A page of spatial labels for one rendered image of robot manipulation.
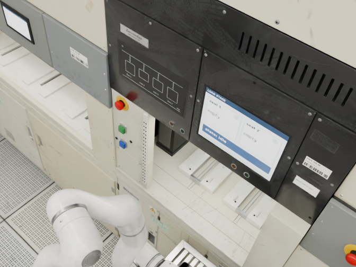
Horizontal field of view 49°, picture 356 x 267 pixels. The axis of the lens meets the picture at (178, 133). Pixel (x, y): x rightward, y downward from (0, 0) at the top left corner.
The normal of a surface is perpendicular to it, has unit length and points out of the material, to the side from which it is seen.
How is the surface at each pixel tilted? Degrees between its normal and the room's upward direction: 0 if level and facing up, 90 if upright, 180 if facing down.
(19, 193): 0
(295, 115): 90
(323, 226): 90
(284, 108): 90
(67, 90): 0
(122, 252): 51
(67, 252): 58
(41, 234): 0
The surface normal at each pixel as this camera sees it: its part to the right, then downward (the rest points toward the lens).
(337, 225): -0.64, 0.55
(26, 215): 0.07, -0.66
